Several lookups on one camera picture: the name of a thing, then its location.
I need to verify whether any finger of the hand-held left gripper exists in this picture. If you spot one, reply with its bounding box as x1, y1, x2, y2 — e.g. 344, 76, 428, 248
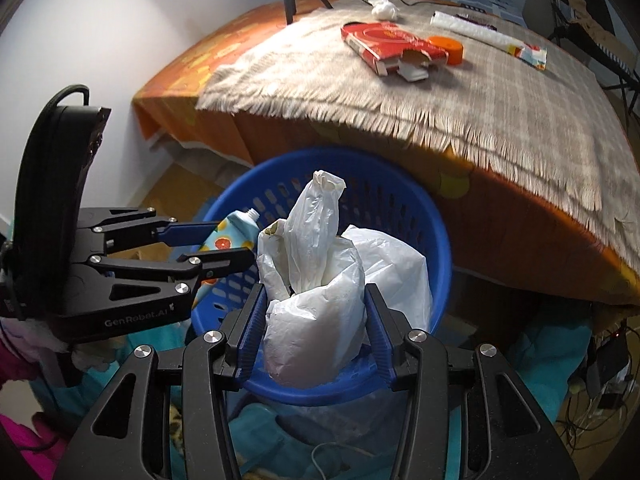
55, 247, 257, 343
77, 206, 223, 251

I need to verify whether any white crumpled tissue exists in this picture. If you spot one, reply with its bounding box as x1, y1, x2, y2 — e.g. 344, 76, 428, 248
366, 0, 398, 21

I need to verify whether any beige plaid fringed blanket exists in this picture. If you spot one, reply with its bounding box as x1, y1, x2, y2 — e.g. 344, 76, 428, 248
195, 0, 616, 216

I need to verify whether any white tube with orange-slice print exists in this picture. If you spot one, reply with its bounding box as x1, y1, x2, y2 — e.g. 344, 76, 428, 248
192, 208, 262, 306

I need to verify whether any orange tape roll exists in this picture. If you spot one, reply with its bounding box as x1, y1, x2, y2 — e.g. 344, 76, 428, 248
427, 35, 465, 66

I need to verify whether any teal cloth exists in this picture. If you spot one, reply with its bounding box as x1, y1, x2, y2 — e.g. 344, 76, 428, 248
30, 300, 596, 480

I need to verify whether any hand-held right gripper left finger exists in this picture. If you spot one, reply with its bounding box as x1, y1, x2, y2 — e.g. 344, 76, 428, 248
52, 282, 271, 480

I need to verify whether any white plastic bag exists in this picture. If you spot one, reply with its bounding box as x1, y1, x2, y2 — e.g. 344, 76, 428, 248
257, 170, 433, 391

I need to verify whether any black metal rack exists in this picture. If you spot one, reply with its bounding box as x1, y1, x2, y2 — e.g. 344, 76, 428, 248
547, 0, 640, 128

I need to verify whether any pink clothing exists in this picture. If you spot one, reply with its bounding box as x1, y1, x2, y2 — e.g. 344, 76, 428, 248
0, 405, 68, 480

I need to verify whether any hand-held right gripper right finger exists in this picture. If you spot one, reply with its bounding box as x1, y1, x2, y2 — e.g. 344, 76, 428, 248
364, 282, 581, 480

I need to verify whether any orange patterned bedsheet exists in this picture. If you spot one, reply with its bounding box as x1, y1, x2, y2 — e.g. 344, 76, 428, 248
132, 0, 640, 306

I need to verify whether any black power strip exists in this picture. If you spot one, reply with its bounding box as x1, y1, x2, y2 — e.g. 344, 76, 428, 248
587, 332, 632, 396

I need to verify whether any long white wrapper colourful end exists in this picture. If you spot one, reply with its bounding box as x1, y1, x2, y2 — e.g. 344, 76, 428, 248
430, 11, 548, 71

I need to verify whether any blue plastic basket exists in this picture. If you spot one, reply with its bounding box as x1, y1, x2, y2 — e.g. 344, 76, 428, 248
190, 147, 453, 408

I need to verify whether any red cardboard box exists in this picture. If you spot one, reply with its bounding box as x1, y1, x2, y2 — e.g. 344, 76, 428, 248
341, 21, 449, 82

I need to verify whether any clear plastic sheet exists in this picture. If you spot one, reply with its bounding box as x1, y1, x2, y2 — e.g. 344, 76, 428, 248
277, 400, 406, 461

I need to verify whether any tangle of cables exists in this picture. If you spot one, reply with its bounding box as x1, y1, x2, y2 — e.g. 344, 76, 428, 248
555, 380, 640, 446

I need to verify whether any beige cloth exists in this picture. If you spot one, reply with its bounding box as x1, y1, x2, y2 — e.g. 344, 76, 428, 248
567, 0, 618, 48

